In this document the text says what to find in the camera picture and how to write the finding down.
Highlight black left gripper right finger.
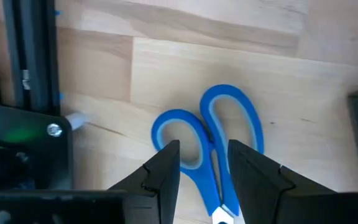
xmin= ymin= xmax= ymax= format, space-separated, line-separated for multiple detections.
xmin=227 ymin=139 xmax=337 ymax=224

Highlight white tape strip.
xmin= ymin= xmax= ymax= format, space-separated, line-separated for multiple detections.
xmin=64 ymin=111 xmax=90 ymax=131

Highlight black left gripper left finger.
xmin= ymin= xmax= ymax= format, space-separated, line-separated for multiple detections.
xmin=108 ymin=139 xmax=181 ymax=224

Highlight black aluminium table frame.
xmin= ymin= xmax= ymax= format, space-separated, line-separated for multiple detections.
xmin=0 ymin=0 xmax=62 ymax=116

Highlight blue-handled scissors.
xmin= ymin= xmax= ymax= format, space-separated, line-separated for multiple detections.
xmin=150 ymin=83 xmax=265 ymax=224

